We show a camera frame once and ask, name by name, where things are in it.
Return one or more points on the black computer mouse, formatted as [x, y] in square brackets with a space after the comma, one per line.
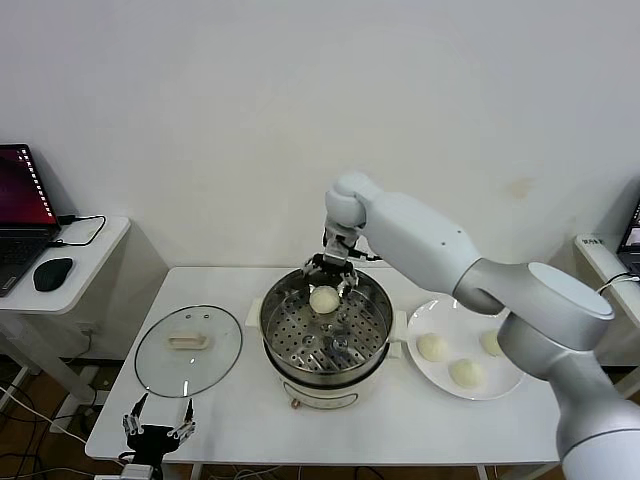
[52, 274]

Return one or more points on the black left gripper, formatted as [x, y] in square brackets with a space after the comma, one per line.
[150, 438]

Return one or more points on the cream electric cooking pot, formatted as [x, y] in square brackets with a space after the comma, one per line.
[320, 395]

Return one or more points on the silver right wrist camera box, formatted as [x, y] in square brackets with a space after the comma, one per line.
[336, 249]

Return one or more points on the round white plate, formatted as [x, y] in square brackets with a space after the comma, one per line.
[440, 320]

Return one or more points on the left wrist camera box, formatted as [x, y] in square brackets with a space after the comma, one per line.
[136, 471]

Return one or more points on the white side table with mouse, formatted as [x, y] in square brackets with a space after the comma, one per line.
[90, 280]

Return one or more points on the laptop with pale screen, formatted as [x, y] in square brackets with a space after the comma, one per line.
[631, 240]

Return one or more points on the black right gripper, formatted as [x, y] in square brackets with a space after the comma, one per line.
[327, 268]

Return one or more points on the laptop with red screen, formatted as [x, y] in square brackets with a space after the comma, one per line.
[20, 200]

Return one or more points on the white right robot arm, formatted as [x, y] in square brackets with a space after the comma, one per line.
[425, 235]

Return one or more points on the white steamed baozi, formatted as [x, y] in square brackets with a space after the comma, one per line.
[466, 372]
[431, 346]
[324, 300]
[491, 343]

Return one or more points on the perforated steel steamer basket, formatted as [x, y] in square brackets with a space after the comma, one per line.
[300, 330]

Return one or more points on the white side table with label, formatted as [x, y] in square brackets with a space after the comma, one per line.
[590, 260]

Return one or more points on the white floor power strip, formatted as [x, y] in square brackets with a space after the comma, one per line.
[67, 424]

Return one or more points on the round glass pot lid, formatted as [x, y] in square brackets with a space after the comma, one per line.
[210, 370]

